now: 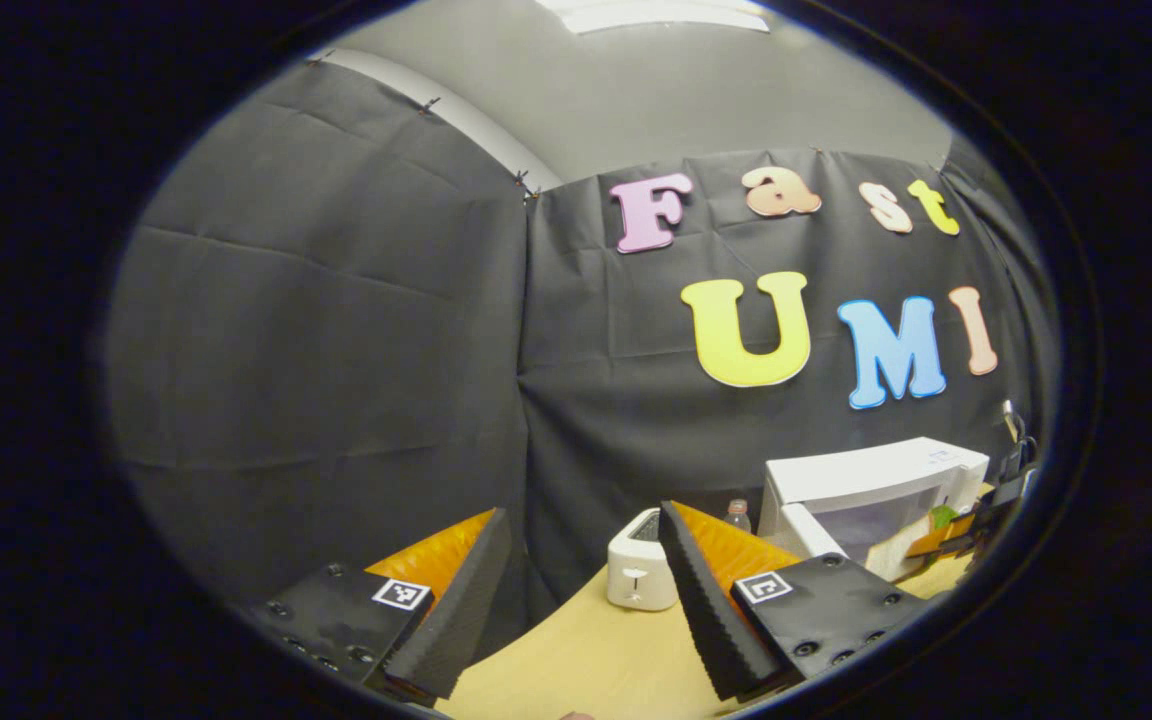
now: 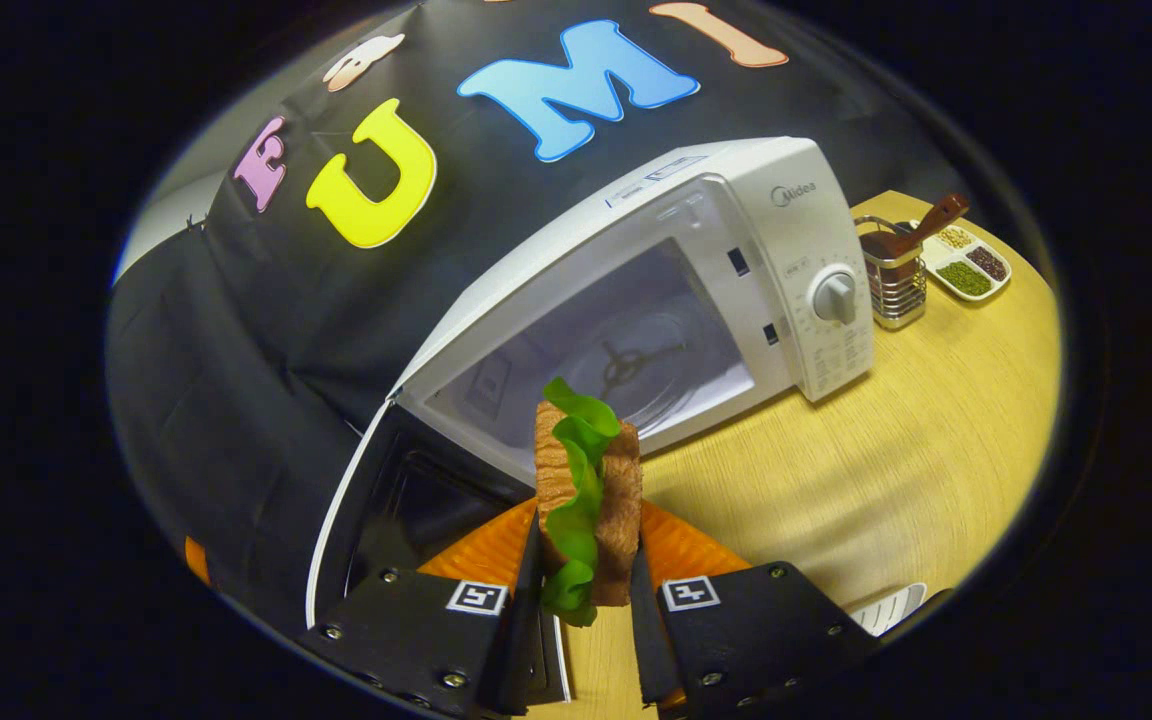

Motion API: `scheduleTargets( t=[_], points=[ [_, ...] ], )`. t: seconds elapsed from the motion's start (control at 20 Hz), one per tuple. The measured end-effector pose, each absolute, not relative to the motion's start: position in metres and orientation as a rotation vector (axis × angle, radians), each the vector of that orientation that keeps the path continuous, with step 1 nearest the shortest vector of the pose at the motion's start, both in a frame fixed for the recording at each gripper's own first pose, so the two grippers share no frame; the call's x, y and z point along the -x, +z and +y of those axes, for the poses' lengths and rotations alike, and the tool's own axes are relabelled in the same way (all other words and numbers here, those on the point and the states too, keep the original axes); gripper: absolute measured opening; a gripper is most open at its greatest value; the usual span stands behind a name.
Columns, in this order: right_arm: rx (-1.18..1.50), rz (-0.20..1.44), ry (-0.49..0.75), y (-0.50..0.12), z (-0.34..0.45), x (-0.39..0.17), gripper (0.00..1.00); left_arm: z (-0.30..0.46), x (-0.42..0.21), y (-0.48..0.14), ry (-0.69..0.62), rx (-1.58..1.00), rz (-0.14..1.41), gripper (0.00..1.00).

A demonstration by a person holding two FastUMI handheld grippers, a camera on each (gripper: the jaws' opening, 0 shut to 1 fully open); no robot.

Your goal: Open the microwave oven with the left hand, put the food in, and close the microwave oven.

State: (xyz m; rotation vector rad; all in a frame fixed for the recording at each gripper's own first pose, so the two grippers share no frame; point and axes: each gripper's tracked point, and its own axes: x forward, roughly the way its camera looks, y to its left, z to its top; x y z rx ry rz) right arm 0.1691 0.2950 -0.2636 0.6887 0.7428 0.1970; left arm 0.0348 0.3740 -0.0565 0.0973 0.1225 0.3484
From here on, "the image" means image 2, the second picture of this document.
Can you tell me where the white divided spice dish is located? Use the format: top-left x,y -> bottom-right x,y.
911,222 -> 1013,303

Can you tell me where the brown wooden spoon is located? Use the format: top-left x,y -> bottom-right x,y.
861,193 -> 972,263

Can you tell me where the white microwave oven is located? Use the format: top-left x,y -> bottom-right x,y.
304,136 -> 877,706

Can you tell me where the metal wire utensil holder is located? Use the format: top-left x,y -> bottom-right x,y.
854,215 -> 929,331

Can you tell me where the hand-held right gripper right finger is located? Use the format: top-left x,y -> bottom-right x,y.
629,500 -> 877,713

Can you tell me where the black backdrop cloth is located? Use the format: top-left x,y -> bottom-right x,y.
106,0 -> 937,631

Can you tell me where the lettuce bread sandwich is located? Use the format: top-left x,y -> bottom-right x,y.
534,377 -> 644,628

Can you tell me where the small white plastic tray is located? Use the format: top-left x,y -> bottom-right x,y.
848,583 -> 929,638

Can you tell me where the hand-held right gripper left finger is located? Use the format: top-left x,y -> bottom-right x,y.
298,500 -> 545,719

